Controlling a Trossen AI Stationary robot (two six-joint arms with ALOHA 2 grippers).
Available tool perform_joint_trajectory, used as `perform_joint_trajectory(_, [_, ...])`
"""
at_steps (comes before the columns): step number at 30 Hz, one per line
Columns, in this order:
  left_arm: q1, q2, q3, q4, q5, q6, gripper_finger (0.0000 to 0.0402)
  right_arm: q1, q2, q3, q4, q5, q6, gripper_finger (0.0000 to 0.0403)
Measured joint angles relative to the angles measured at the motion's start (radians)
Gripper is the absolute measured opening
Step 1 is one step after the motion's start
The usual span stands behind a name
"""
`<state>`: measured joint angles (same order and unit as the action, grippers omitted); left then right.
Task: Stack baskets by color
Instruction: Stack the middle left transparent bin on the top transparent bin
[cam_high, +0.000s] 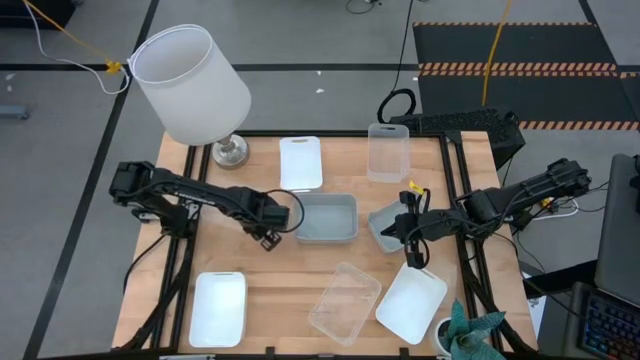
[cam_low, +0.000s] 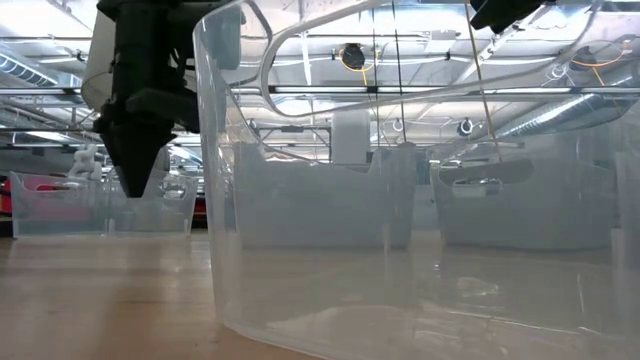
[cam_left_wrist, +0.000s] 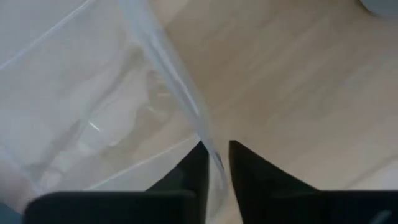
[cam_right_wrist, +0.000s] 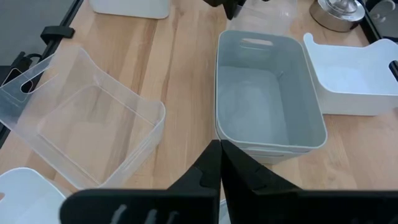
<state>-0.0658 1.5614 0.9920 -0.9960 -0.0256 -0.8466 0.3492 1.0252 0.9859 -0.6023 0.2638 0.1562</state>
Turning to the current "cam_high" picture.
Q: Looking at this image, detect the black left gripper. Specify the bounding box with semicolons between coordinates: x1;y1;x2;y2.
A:
242;193;292;253

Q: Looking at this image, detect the white table lamp silver base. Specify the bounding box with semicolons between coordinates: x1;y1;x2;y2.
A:
127;23;253;170

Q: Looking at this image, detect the orange cable with yellow plug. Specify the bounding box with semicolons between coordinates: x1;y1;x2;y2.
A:
22;0;124;76

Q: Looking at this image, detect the white cable loop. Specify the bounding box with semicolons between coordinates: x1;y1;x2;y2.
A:
530;197;580;222

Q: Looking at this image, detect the clear plastic basket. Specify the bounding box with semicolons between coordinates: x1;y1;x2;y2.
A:
307;261;383;348
366;122;411;184

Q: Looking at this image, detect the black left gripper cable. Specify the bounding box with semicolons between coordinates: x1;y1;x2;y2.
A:
263;188;306;235

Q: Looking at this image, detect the yellow hanging cable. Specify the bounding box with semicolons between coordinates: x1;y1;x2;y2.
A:
481;0;515;107

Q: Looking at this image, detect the black cabinet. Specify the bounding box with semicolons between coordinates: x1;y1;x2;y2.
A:
0;0;76;30

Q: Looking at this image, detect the grey floor box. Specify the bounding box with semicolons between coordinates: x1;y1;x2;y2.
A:
0;103;30;121

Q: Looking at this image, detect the grey plastic basket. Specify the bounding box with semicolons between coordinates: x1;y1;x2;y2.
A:
293;192;360;245
367;198;427;255

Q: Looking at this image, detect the white floor cable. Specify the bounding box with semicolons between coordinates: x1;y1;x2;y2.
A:
22;0;132;96

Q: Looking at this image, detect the white lid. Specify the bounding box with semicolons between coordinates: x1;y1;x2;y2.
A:
278;135;324;193

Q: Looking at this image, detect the black hazard-striped floor mat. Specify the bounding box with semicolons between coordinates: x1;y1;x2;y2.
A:
412;21;640;132

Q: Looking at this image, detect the black aluminium table frame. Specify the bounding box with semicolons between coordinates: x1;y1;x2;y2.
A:
112;129;539;360

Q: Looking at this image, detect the black backlit keyboard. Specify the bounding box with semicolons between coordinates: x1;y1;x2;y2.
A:
562;281;640;360

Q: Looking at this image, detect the white plastic basket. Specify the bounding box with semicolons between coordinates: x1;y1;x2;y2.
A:
188;271;249;349
374;262;449;347

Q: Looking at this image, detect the green plant in white pot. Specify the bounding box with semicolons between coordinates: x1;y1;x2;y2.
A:
433;298;507;360

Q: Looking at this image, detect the white paper sheet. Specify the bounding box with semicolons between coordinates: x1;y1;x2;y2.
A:
525;294;547;326

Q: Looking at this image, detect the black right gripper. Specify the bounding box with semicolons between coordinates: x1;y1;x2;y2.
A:
380;188;457;270

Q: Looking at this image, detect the black hanging cable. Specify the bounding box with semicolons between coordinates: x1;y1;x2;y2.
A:
376;0;418;125

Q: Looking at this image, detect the black perforated computer case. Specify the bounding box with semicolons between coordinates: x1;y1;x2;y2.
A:
389;108;527;171

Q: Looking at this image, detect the black coiled floor cable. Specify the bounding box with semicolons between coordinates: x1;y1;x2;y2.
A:
344;0;382;15

